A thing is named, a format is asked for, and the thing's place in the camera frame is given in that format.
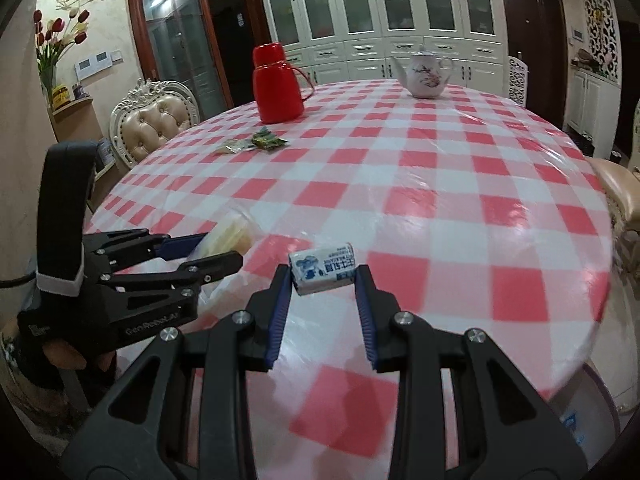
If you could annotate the white blue snack packet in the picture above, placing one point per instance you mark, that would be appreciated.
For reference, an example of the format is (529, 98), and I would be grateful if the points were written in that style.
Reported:
(322, 270)

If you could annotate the cream tufted chair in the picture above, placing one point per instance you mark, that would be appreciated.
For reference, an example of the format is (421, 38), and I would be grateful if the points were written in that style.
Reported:
(615, 175)
(150, 127)

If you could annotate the tulip flowers in vase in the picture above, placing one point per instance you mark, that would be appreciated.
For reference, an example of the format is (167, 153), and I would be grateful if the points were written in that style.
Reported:
(55, 40)

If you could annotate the clear water jug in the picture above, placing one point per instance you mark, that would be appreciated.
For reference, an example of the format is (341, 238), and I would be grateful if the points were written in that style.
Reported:
(585, 410)

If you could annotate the small clear snack packet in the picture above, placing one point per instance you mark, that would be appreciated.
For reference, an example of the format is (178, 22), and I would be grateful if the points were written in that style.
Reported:
(232, 148)

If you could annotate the white carved chair back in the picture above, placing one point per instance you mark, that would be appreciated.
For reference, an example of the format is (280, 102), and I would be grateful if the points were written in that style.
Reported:
(517, 82)

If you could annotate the wooden framed glass door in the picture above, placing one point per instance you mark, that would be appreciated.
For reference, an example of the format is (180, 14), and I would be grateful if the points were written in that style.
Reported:
(185, 45)

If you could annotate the small dark jar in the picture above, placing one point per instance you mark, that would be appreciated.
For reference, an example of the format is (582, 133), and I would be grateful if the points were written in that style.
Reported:
(78, 92)

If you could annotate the red thermos jug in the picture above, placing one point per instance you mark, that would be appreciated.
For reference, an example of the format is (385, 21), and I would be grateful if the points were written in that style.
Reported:
(277, 90)

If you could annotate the yellow jar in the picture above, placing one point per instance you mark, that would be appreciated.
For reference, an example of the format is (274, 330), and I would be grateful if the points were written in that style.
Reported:
(61, 96)

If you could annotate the red white checked tablecloth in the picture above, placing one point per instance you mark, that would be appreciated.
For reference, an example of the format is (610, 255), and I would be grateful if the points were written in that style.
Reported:
(425, 185)

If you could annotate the clear plastic bag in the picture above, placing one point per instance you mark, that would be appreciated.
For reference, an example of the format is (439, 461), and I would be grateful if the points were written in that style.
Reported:
(225, 297)

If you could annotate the white low cabinet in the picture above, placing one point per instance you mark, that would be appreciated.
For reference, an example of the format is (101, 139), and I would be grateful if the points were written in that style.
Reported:
(592, 102)

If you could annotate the brown ornament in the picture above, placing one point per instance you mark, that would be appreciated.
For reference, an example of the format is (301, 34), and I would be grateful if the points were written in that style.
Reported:
(584, 57)

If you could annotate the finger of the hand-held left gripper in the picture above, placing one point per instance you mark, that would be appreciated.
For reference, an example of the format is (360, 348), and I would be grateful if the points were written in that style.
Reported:
(182, 246)
(215, 266)

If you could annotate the wooden wall shelf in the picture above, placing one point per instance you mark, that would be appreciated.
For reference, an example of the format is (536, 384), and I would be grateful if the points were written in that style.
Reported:
(75, 117)

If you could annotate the white glass-door cabinet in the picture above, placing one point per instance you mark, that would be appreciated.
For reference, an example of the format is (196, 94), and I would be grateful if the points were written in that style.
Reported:
(380, 10)

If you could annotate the white wall switch panel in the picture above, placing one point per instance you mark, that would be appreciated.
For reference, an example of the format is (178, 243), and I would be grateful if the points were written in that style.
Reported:
(95, 64)

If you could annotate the green snack packet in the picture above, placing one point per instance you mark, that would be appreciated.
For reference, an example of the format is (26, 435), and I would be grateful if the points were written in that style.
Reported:
(267, 140)

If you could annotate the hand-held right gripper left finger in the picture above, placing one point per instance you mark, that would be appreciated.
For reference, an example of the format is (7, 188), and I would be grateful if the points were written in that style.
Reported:
(280, 310)

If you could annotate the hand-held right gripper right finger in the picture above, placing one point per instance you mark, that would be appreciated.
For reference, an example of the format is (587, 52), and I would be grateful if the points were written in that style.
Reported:
(364, 315)

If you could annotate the person's left hand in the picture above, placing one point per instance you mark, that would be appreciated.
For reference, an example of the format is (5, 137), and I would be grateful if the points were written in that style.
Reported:
(65, 362)

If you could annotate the white lattice screen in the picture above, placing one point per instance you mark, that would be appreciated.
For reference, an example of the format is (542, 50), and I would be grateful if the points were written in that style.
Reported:
(600, 20)

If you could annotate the clear packet yellow biscuits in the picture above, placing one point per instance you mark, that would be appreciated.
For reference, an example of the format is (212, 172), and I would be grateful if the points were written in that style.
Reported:
(227, 235)

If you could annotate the white floral teapot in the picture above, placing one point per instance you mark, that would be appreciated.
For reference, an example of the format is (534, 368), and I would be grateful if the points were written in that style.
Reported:
(425, 77)

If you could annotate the dark wooden door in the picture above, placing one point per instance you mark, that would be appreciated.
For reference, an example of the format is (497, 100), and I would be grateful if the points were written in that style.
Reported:
(532, 35)

